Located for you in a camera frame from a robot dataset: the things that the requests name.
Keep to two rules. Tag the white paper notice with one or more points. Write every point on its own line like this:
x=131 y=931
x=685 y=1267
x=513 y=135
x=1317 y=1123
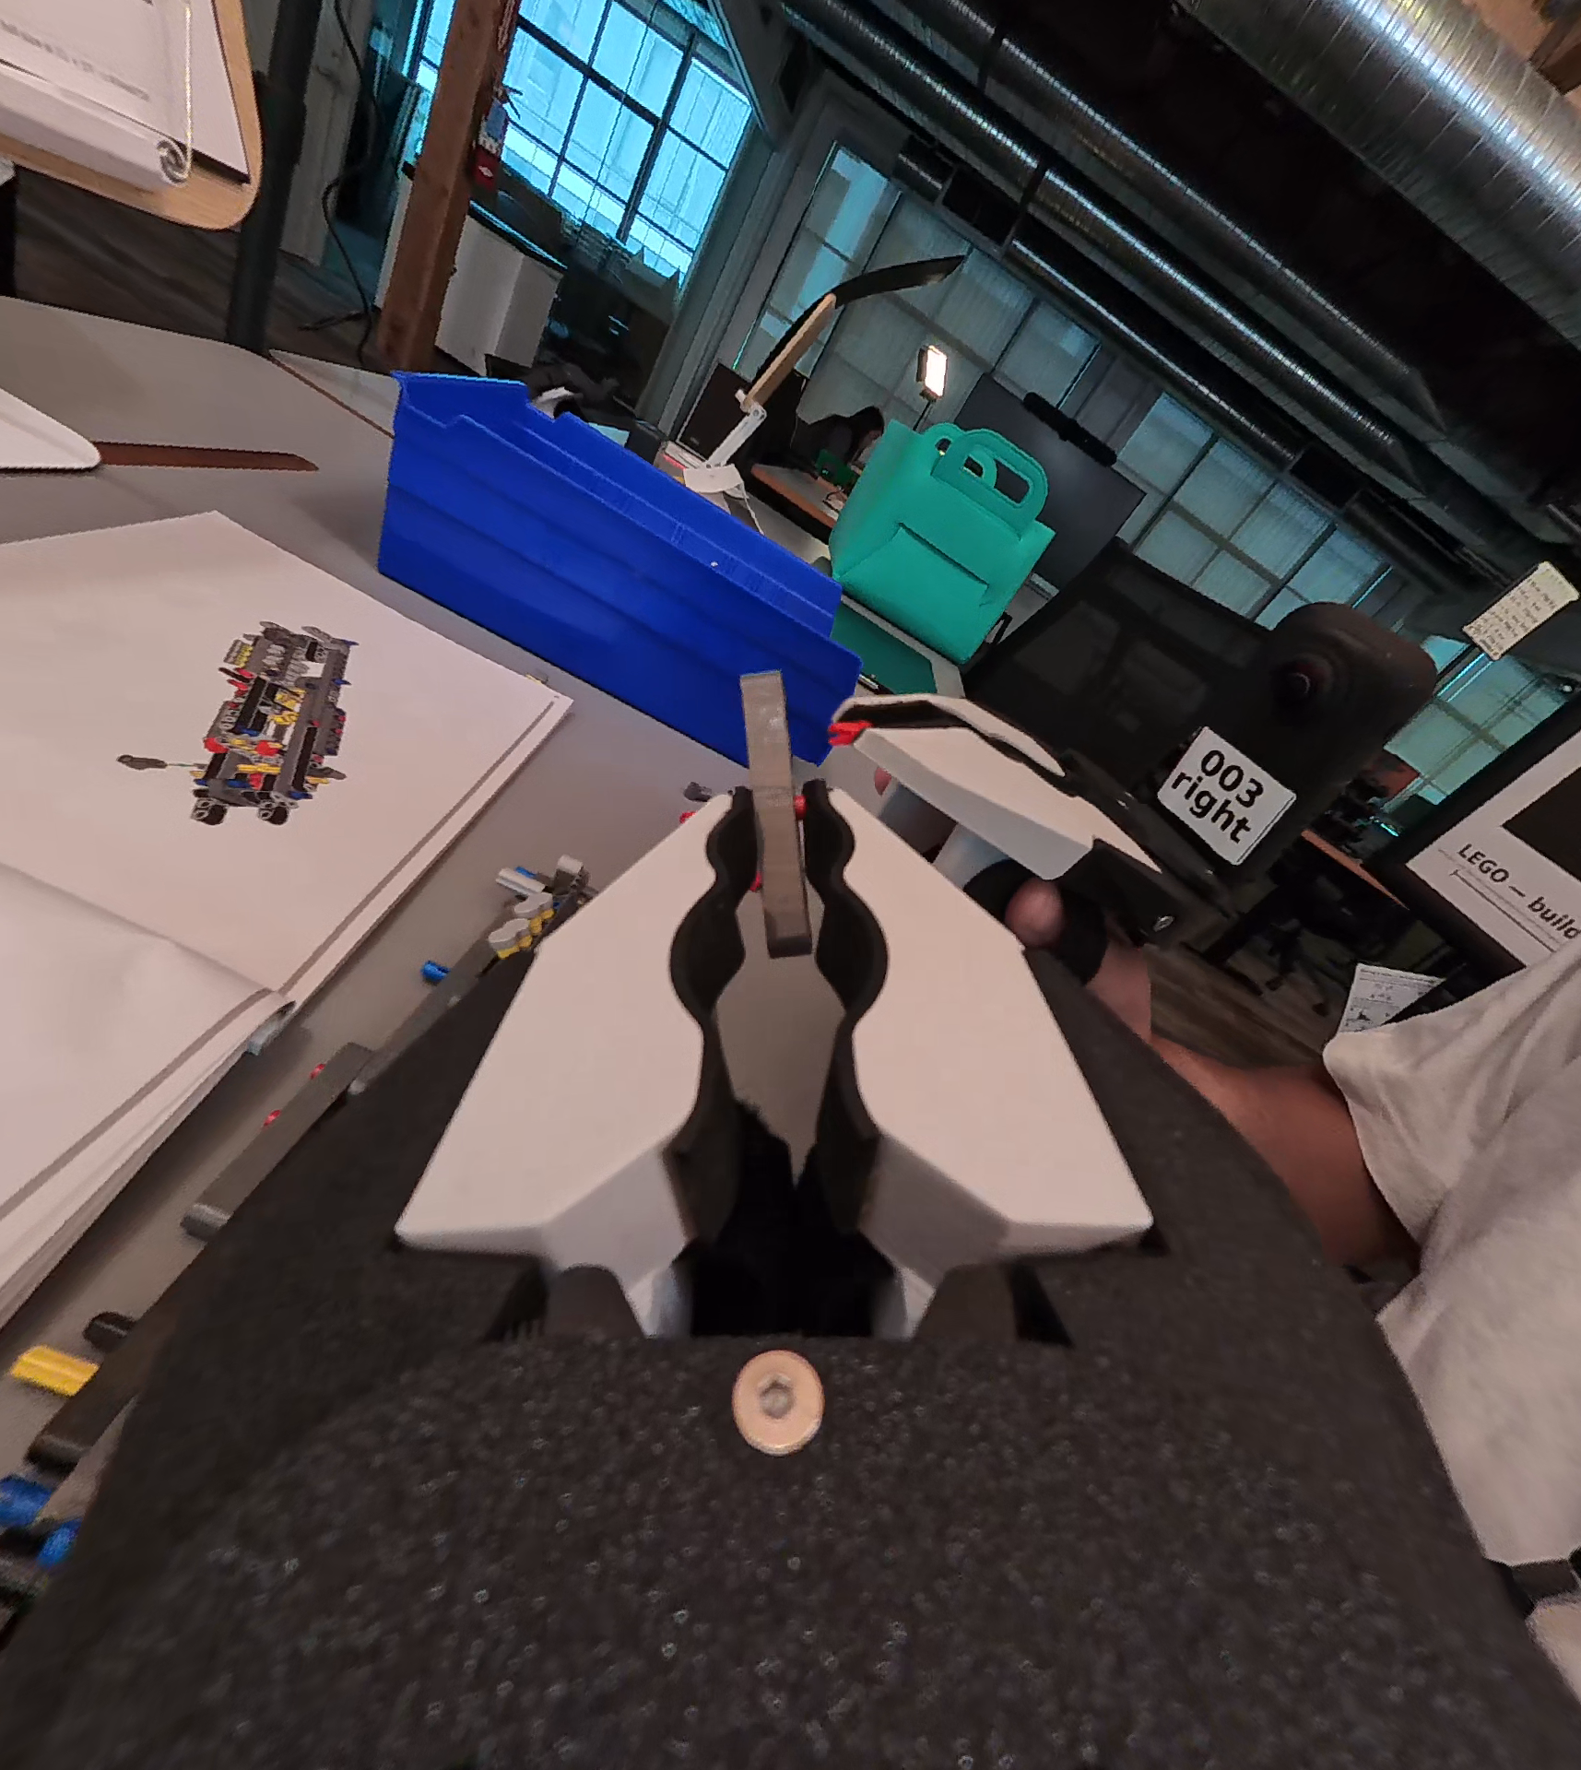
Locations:
x=1521 y=608

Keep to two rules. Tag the silver ventilation duct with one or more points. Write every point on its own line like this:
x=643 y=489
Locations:
x=1453 y=125

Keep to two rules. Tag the lego car chassis assembly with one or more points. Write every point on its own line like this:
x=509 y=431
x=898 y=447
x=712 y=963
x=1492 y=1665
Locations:
x=277 y=1134

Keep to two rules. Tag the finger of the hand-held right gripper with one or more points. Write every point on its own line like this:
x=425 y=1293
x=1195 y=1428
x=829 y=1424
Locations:
x=956 y=716
x=1012 y=810

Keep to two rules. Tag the blue plastic bin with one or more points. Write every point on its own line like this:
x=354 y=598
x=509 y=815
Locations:
x=595 y=553

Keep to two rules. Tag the black framed marker sign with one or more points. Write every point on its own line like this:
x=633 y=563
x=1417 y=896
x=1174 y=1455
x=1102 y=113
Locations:
x=1564 y=829

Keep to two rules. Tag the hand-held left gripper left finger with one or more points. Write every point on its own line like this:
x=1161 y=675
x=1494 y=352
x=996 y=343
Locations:
x=556 y=1106

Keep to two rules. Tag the teal tote bag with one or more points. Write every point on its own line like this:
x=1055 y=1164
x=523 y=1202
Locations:
x=943 y=553

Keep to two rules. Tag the person's white printed shirt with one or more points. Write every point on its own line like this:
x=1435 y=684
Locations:
x=1537 y=1175

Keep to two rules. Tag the black mesh office chair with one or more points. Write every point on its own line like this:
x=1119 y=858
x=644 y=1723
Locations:
x=1123 y=651

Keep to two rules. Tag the printed paper sheet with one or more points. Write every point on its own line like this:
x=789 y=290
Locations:
x=1385 y=999

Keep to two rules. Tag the person's right forearm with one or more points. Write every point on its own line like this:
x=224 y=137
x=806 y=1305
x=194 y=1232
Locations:
x=1288 y=1147

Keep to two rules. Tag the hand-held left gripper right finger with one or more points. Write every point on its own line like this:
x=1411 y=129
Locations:
x=996 y=1106

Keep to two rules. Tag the short grey lego beam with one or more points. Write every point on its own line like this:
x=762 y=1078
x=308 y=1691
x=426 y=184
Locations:
x=775 y=802

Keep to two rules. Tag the white instruction sheet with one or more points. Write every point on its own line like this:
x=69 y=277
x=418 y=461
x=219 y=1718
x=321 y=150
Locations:
x=45 y=70

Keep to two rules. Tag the person's right hand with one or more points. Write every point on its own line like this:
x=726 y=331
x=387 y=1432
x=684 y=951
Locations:
x=1035 y=916

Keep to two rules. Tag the instruction booklet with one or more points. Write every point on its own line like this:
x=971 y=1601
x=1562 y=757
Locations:
x=114 y=997

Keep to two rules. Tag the white waste bin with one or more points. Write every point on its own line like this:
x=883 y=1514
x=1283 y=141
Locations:
x=499 y=298

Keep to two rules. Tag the wooden post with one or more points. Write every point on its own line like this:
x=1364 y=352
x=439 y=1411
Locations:
x=444 y=181

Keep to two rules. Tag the dark green flat box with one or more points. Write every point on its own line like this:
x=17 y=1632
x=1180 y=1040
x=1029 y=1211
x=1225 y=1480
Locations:
x=902 y=658

